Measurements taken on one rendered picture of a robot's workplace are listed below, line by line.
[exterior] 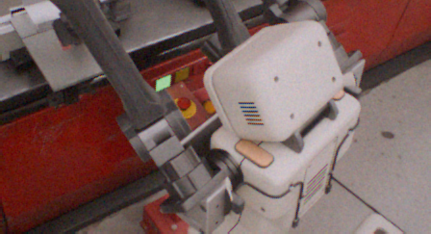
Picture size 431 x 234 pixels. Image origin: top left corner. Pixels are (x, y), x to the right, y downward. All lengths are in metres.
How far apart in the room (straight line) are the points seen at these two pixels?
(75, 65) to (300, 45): 0.63
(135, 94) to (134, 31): 0.79
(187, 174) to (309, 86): 0.26
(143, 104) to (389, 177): 1.85
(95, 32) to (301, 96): 0.37
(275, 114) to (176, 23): 0.83
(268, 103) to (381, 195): 1.70
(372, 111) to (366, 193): 0.46
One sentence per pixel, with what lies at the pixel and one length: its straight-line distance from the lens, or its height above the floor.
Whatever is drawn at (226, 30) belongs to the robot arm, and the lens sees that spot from 1.50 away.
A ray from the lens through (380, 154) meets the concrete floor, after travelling 2.80.
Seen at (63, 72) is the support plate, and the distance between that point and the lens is 1.50.
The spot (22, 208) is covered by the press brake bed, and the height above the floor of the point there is 0.34.
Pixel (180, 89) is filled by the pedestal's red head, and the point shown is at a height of 0.78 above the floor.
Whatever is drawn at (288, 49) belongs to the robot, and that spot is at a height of 1.39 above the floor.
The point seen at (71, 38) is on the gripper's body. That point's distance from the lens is 1.43.
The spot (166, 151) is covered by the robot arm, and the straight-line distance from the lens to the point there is 1.06.
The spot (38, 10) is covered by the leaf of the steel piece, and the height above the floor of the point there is 1.00.
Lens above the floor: 2.12
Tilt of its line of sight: 51 degrees down
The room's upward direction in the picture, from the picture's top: 12 degrees clockwise
